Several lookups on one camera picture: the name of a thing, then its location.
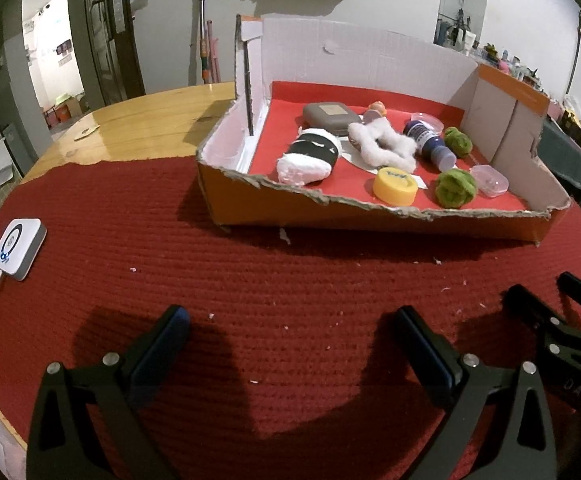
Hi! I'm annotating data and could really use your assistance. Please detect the green felt ball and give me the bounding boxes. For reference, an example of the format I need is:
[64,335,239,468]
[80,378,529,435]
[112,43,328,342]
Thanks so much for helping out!
[443,126,474,157]
[435,168,478,209]

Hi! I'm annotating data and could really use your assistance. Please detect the grey square case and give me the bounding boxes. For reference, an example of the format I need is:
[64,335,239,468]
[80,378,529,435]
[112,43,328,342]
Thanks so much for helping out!
[303,102,362,136]

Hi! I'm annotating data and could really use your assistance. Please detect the yellow round tin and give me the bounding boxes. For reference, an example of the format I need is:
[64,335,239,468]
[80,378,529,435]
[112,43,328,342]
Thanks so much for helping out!
[373,167,419,206]

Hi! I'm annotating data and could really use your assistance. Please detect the dark cloth covered table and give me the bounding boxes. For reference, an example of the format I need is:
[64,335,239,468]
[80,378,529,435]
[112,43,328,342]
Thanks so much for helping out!
[541,115,581,201]

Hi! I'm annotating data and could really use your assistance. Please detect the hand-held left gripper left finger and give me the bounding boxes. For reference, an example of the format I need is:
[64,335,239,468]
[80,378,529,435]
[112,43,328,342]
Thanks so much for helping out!
[26,304,191,480]

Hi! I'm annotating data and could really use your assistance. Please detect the white square charger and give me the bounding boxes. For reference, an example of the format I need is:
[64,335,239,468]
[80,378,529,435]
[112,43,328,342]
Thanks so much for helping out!
[0,218,48,281]

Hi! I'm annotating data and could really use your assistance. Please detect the red knitted mat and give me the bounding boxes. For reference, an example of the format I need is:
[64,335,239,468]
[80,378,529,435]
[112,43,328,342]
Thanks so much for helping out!
[0,155,581,480]

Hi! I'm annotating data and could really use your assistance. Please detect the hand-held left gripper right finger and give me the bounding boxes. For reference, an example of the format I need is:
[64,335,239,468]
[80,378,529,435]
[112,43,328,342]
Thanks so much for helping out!
[392,306,557,480]

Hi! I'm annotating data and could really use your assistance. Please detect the small clear plastic case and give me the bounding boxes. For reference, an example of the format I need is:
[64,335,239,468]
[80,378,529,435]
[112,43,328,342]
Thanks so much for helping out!
[471,164,510,197]

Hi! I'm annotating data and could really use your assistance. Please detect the dark blue bottle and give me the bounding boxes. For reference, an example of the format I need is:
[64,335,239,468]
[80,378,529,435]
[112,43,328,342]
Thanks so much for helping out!
[403,119,457,171]

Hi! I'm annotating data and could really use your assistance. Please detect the white fluffy star hair clip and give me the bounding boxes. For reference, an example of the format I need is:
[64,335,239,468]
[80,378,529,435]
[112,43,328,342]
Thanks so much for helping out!
[347,119,418,172]

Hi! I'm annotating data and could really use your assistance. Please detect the dark door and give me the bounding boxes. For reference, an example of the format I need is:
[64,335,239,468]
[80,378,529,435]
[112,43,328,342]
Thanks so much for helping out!
[67,0,147,107]

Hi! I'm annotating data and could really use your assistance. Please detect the black and white cloth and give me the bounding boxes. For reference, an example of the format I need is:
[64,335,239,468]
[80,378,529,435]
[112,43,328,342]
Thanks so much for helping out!
[276,127,342,186]

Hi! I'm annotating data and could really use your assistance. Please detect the wall mirror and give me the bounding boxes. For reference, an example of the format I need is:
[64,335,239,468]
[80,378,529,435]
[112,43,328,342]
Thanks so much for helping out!
[433,0,491,56]

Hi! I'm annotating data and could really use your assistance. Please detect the pink sticks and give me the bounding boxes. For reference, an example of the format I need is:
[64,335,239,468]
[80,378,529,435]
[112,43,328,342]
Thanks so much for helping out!
[206,20,221,83]

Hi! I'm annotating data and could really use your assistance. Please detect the hallway cardboard boxes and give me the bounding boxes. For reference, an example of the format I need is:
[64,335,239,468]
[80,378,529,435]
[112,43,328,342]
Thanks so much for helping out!
[43,92,86,128]

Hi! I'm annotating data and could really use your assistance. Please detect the orange cardboard box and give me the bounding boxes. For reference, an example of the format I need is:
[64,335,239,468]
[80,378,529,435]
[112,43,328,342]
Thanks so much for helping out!
[195,13,571,248]

